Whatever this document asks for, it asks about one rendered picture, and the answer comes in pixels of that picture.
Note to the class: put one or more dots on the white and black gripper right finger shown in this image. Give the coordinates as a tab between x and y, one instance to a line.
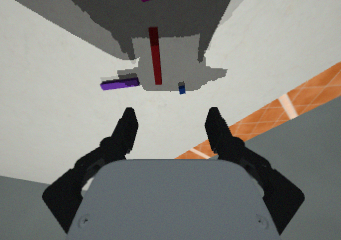
281	197

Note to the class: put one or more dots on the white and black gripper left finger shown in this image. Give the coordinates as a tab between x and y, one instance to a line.
63	197

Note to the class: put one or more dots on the red rod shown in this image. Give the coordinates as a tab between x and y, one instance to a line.
154	42

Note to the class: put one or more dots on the purple rod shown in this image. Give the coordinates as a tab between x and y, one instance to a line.
124	83

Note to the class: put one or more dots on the small blue block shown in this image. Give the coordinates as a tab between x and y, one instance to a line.
182	89

